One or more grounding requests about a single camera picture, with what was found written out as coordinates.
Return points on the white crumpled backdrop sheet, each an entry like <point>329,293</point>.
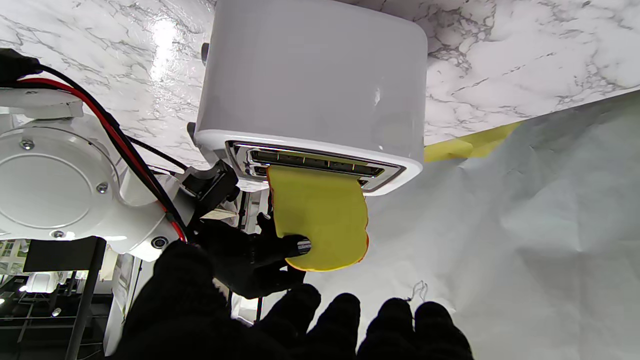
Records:
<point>550,225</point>

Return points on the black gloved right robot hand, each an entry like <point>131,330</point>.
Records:
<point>245,260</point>

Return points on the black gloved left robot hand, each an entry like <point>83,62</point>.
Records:
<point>200,320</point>

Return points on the black metal shelf frame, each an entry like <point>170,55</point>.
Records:
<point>65,255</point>

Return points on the yellow toast slice orange crust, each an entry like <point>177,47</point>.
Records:
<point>320,215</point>

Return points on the yellow wooden desk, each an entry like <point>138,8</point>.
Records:
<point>465,146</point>

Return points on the white two-slot toaster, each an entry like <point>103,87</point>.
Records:
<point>310,80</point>

